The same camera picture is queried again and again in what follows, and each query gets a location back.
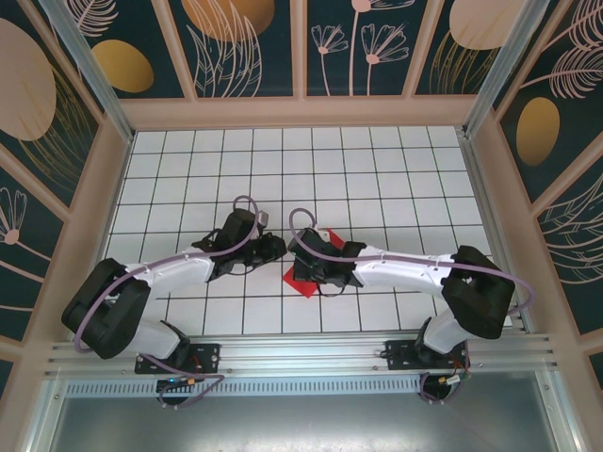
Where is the grey metal sheet shelf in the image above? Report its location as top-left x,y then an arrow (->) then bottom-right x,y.
46,395 -> 566,452

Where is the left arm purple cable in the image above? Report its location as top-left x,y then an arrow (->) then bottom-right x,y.
74,195 -> 272,411

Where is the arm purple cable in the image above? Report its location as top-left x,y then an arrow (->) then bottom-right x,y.
74,195 -> 272,411
287,206 -> 537,407

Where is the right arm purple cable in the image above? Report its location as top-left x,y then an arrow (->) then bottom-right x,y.
287,206 -> 537,407

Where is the long aluminium mounting rail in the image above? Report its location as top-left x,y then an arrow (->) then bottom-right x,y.
44,331 -> 564,378

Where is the perforated metal cable tray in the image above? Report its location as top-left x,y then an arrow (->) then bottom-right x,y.
65,379 -> 425,397

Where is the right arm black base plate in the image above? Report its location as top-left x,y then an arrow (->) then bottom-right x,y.
379,338 -> 472,373

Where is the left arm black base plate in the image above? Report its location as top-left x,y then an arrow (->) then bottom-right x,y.
135,342 -> 221,376

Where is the aluminium side rail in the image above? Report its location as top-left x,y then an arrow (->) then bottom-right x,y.
457,126 -> 536,336

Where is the aluminium corner post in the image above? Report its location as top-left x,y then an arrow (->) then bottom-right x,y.
461,0 -> 552,138
37,0 -> 137,145

